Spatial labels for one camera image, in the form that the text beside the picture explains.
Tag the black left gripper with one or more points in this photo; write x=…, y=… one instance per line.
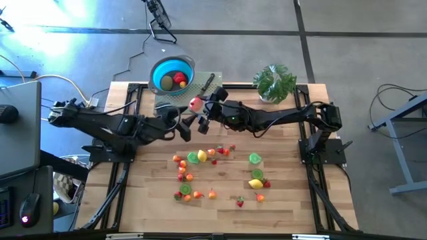
x=166, y=121

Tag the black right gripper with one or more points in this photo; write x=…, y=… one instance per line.
x=228, y=115

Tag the black kitchen knife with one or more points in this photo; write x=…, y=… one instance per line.
x=208, y=81

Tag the halved kiwi toy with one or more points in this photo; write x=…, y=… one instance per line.
x=166, y=83

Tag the blue collapsible colander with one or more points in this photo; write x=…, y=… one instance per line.
x=158, y=71

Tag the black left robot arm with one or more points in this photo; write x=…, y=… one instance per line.
x=100, y=121

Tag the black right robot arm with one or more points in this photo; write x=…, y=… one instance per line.
x=293, y=115

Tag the green perforated metal riser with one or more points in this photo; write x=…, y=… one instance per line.
x=197, y=90

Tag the green plant in white pot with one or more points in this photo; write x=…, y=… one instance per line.
x=275, y=83

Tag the black floor fan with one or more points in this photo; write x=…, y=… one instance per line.
x=160, y=15

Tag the checkered bag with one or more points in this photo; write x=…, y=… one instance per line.
x=65, y=186

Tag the small yellow object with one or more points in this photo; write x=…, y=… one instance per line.
x=55, y=208

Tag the dark desk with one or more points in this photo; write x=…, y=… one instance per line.
x=43, y=200

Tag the grey side desk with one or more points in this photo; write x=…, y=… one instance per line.
x=20, y=143

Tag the black lit computer mouse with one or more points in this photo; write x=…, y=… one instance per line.
x=30, y=206

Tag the black keyboard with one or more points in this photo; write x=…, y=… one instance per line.
x=5, y=210

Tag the black aluminium table frame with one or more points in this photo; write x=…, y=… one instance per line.
x=240, y=86

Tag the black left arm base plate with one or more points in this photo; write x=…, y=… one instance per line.
x=100, y=155

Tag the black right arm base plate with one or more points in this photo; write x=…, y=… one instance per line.
x=333, y=156

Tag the grey metal table frame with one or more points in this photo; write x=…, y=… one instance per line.
x=400, y=160

